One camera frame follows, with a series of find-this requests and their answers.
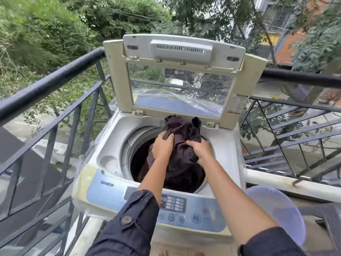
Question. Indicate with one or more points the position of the dark woven plastic stool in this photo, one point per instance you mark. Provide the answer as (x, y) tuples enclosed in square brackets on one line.
[(333, 218)]

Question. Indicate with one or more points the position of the person's right hand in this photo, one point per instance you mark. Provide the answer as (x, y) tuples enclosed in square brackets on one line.
[(203, 153)]

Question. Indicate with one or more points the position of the green trees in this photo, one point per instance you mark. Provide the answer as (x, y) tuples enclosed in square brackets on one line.
[(40, 29)]

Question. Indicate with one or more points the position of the person's right forearm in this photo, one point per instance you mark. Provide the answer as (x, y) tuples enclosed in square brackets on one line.
[(237, 202)]

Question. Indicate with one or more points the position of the person's left forearm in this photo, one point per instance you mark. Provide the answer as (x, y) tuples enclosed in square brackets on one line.
[(154, 178)]

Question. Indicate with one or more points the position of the black metal balcony railing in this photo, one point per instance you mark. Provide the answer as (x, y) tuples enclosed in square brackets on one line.
[(48, 82)]

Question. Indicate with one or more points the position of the person's dark left sleeve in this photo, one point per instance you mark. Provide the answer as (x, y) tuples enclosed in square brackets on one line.
[(128, 231)]

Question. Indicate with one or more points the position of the white concrete balcony ledge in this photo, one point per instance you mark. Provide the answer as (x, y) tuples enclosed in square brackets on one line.
[(279, 183), (90, 237)]

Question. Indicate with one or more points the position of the person's dark sleeve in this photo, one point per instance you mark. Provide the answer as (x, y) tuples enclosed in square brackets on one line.
[(271, 243), (128, 231)]

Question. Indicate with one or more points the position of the dark neighbouring roof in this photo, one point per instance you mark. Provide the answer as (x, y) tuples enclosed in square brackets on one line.
[(18, 162)]

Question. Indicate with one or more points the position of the orange yellow building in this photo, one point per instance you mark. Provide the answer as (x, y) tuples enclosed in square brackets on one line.
[(287, 47)]

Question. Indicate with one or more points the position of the person's left foot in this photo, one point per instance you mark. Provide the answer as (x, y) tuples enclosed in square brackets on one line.
[(163, 253)]

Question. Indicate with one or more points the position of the lavender plastic laundry basin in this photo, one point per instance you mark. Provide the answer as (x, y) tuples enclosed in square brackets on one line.
[(279, 210)]

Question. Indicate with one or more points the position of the person's left hand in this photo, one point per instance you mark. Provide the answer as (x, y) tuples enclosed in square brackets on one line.
[(163, 147)]

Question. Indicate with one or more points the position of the beige blue washing machine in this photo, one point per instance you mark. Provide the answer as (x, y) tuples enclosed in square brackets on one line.
[(106, 183)]

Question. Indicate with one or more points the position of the black garment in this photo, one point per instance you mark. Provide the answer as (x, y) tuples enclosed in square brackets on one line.
[(181, 157)]

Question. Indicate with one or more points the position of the person's dark right sleeve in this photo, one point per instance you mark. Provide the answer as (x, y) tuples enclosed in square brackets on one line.
[(271, 243)]

